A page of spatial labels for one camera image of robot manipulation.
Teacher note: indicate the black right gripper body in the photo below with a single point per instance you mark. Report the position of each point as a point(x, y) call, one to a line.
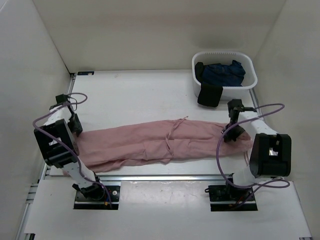
point(232, 133)

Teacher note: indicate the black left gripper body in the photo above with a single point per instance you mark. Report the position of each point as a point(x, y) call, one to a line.
point(74, 124)

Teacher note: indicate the pink trousers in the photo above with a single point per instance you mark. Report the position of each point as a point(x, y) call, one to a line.
point(160, 141)

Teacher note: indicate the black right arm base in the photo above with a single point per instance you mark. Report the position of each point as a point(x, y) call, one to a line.
point(226, 198)

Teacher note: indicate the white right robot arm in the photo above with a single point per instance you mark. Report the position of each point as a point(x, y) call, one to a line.
point(271, 152)

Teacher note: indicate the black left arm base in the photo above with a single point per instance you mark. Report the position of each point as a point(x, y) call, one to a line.
point(97, 198)

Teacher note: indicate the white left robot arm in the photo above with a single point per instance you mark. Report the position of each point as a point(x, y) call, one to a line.
point(55, 135)

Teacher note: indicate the black trousers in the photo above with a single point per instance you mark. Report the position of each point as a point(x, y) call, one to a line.
point(211, 87)

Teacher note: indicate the dark blue trousers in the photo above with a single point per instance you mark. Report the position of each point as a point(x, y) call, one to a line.
point(224, 75)

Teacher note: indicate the white plastic basket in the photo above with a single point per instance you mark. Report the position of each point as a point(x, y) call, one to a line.
point(226, 57)

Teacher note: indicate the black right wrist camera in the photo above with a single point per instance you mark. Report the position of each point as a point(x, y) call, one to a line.
point(235, 106)

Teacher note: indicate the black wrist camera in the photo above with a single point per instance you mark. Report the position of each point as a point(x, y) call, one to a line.
point(235, 106)
point(62, 99)

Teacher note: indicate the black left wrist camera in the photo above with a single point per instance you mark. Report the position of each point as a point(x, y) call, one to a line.
point(62, 99)

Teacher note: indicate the aluminium right rail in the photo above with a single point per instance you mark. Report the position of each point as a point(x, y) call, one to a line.
point(254, 98)

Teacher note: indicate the aluminium rail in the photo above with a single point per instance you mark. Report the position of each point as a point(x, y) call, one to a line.
point(46, 168)
point(161, 178)
point(254, 98)

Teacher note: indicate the aluminium left rail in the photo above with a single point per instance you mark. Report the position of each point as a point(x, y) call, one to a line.
point(46, 168)

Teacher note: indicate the aluminium front rail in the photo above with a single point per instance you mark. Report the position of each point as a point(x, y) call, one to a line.
point(161, 178)

